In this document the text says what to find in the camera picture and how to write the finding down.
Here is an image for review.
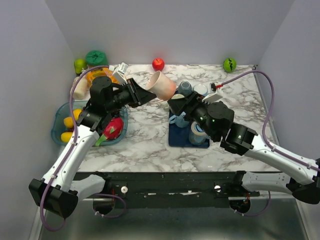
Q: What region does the blue butterfly mug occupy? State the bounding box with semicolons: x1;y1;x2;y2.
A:
188;121;210;146

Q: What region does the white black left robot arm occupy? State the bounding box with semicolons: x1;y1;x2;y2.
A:
28;76;156;219

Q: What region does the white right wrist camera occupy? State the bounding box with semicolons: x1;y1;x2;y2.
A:
202;82;223;104

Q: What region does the orange snack bag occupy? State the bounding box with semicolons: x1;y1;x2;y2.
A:
85;66;119;88

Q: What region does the dark blue tray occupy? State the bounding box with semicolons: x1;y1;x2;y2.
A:
168;88;210;149

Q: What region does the clear blue plastic bowl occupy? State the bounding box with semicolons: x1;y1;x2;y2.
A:
51;102;129;146

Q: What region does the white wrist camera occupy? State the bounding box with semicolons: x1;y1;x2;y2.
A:
202;82;223;104
112;62;129;84

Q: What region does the green wrapped cup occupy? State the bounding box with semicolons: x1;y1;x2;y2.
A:
85;50;109;69

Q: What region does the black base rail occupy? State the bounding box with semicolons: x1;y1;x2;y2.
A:
51;171;291;210

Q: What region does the green pear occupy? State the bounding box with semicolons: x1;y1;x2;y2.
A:
74;58;87;75

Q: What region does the cream lotion bottle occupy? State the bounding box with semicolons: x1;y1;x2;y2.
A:
70;76;88;100

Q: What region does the dark grey-blue mug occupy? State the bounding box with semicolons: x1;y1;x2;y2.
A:
177;81;193;97

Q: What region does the red apple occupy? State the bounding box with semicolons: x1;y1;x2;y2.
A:
151;58;165;72

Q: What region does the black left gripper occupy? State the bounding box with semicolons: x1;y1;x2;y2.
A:
105;77;157;113

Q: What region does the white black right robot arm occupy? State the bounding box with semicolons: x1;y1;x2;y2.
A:
168;92;320;205

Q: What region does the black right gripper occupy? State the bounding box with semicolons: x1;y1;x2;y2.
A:
167;90;218;141

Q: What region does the pink mug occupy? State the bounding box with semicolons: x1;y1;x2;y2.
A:
145;71;177;101

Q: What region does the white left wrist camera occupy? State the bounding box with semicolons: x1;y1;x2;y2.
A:
112;62;129;84

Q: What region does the red dragon fruit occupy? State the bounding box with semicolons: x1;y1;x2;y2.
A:
95;117;124;147

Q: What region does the light blue hexagonal mug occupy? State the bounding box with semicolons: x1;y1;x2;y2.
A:
168;111;190;128

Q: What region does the green watermelon ball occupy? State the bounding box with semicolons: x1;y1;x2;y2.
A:
222;57;237;73

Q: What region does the blue mug white base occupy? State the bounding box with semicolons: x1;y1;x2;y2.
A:
193;84;209;97

